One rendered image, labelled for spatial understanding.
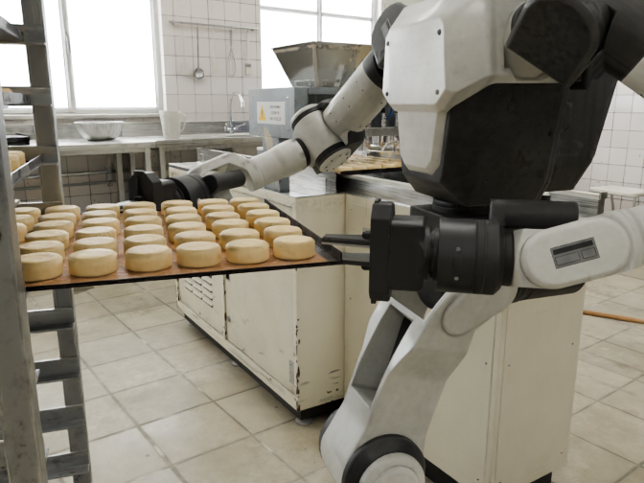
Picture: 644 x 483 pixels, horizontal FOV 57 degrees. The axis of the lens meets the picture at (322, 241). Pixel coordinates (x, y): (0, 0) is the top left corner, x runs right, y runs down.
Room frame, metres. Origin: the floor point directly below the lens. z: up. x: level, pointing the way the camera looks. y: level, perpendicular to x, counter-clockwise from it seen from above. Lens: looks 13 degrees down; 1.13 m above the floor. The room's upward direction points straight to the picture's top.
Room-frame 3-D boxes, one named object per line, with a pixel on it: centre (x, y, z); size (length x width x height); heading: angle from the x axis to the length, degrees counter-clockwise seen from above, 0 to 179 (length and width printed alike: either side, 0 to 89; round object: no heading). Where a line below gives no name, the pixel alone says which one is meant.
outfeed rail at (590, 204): (2.35, -0.20, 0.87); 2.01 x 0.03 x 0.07; 32
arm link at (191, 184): (1.05, 0.28, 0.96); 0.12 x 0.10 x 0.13; 153
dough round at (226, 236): (0.73, 0.10, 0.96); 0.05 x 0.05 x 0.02
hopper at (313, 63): (2.18, -0.13, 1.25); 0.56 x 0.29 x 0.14; 122
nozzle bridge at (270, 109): (2.18, -0.13, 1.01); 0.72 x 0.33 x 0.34; 122
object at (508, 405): (1.75, -0.40, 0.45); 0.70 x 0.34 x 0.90; 32
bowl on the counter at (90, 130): (4.16, 1.55, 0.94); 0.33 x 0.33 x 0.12
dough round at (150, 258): (0.64, 0.19, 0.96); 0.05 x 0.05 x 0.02
